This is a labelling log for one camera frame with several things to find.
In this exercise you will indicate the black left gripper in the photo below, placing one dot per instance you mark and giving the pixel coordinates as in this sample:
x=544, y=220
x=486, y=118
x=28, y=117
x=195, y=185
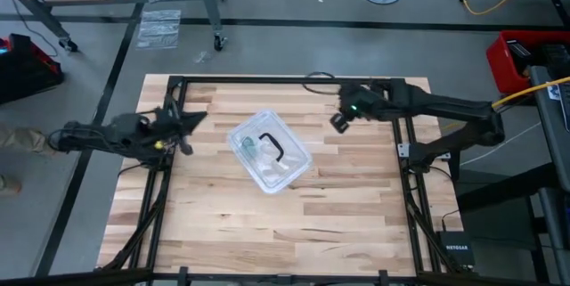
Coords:
x=165, y=125

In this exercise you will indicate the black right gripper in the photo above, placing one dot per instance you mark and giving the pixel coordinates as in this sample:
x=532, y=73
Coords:
x=356, y=101

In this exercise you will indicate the clear shallow plastic tray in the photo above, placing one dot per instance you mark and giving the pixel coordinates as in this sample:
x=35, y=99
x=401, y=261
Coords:
x=285, y=134

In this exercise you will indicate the green elastic bandage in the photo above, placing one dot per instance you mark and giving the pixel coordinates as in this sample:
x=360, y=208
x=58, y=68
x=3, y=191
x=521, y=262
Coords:
x=248, y=145

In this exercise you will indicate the grey hex key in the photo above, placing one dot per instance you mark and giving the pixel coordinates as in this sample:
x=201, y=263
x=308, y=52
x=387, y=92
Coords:
x=274, y=143

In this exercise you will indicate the clear plastic zip bag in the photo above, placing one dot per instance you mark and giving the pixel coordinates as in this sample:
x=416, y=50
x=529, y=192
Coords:
x=271, y=163

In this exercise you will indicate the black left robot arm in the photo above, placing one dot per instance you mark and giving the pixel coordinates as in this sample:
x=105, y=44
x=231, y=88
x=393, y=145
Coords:
x=102, y=136

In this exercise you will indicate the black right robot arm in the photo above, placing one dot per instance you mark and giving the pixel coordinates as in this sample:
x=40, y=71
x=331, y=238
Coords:
x=445, y=108

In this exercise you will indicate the clear plastic floor bag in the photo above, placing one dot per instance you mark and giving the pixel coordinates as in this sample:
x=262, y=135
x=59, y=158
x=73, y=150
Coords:
x=159, y=30

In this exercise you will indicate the person's foot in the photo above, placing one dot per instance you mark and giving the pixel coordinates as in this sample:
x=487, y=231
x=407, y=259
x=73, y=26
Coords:
x=20, y=139
x=9, y=184

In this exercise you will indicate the red plastic crate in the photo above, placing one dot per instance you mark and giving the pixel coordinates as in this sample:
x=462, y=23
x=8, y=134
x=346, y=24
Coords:
x=501, y=67

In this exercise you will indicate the black and red toolbox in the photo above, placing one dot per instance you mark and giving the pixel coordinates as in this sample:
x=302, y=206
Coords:
x=26, y=67

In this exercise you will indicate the black aluminium table frame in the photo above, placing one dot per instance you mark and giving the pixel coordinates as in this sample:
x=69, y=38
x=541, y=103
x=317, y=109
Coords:
x=285, y=79

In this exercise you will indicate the black network switch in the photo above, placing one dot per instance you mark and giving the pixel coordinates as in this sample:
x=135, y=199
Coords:
x=455, y=248

